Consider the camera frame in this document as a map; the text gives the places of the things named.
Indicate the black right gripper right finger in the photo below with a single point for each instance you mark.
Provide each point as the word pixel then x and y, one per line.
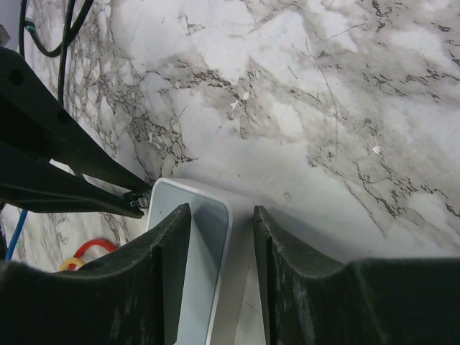
pixel 310 298

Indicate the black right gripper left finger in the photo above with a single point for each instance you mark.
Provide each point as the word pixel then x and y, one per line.
pixel 132 295

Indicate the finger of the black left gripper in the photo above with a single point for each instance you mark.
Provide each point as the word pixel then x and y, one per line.
pixel 43 188
pixel 33 119

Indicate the white small router box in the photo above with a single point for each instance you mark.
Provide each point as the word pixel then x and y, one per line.
pixel 221 301

